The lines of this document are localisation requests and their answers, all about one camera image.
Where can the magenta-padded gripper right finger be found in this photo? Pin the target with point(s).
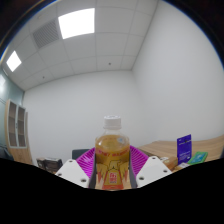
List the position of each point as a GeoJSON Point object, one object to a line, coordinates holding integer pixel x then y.
{"type": "Point", "coordinates": [140, 161]}

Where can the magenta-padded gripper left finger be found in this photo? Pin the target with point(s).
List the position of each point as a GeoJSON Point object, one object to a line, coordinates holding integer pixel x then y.
{"type": "Point", "coordinates": [84, 164]}

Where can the orange drink bottle white cap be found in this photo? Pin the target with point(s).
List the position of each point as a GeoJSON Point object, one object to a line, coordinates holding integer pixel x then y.
{"type": "Point", "coordinates": [112, 160]}

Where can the orange cardboard box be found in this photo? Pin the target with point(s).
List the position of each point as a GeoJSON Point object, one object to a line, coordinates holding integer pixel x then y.
{"type": "Point", "coordinates": [170, 162]}

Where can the small tan box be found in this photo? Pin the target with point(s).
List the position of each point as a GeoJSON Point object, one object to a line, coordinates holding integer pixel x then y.
{"type": "Point", "coordinates": [181, 165]}

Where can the upright purple box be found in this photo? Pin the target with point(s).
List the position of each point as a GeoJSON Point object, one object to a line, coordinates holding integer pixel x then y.
{"type": "Point", "coordinates": [184, 149]}

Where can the green flat box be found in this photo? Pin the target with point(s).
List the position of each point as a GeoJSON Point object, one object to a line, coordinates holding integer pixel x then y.
{"type": "Point", "coordinates": [199, 157]}

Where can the wooden glass-door cabinet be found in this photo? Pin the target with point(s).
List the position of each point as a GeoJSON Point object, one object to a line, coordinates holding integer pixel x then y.
{"type": "Point", "coordinates": [18, 146]}

